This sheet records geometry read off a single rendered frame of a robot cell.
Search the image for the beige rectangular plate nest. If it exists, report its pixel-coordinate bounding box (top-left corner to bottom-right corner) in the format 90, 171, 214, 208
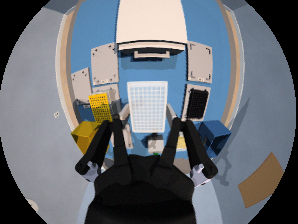
181, 84, 211, 121

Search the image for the blue open-top bin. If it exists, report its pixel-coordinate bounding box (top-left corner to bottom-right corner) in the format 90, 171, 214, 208
199, 120, 232, 158

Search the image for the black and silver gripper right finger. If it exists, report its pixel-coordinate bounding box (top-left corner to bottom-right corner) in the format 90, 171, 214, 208
151, 103, 218, 188

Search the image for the black multi-well plate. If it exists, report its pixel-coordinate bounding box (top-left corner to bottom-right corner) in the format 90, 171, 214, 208
186, 89, 208, 119

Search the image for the grey box with green button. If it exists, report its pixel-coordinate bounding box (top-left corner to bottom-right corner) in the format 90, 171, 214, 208
148, 133, 164, 155

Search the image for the yellow bin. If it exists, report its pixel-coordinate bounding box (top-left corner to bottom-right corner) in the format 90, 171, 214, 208
71, 121, 100, 155

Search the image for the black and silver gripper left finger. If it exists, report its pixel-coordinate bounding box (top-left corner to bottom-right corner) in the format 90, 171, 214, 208
75, 104, 133, 187

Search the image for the grey flat plate with corner pegs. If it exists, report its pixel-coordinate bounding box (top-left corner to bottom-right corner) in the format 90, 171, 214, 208
71, 67, 93, 105

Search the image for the blue bench mat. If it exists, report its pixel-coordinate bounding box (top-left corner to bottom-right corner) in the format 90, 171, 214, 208
71, 0, 231, 156

